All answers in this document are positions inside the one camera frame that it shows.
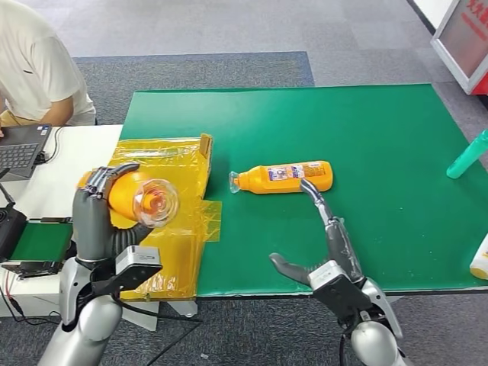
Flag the grey laptop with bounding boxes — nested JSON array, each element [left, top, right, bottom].
[[0, 124, 53, 183]]

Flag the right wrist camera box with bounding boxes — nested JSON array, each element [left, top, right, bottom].
[[308, 260, 373, 324]]

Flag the white and yellow bottle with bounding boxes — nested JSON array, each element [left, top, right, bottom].
[[469, 233, 488, 281]]

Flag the green plastic bottle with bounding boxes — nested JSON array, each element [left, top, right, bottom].
[[446, 130, 488, 180]]

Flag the black laptop cable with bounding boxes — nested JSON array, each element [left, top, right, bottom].
[[33, 126, 65, 167]]

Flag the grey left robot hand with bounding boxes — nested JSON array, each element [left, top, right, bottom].
[[72, 162, 153, 264]]

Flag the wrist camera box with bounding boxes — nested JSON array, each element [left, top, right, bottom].
[[308, 260, 373, 324], [91, 246, 163, 297]]

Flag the black box device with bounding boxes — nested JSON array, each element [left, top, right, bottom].
[[0, 204, 28, 262]]

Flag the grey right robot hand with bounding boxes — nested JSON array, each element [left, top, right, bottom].
[[269, 178, 363, 287]]

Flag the flat black device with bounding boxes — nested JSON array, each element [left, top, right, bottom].
[[1, 260, 64, 280]]

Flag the small green mat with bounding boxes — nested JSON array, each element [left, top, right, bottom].
[[9, 221, 74, 262]]

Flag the red and black cables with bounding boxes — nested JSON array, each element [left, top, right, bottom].
[[0, 285, 62, 327]]

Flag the yellow taped cardboard box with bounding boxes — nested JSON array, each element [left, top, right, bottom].
[[108, 133, 223, 303]]

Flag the green table mat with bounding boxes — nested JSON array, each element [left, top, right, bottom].
[[120, 83, 488, 298]]

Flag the white desk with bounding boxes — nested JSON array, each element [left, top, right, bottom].
[[0, 124, 124, 319]]

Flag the person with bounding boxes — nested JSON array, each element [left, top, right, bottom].
[[0, 0, 97, 138]]

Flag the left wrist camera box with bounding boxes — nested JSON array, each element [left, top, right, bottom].
[[91, 246, 163, 297]]

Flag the orange bottle with clear cap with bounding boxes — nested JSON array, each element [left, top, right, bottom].
[[229, 160, 334, 195], [76, 170, 180, 230]]

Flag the black floor cable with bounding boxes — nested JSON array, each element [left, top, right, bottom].
[[114, 297, 203, 366]]

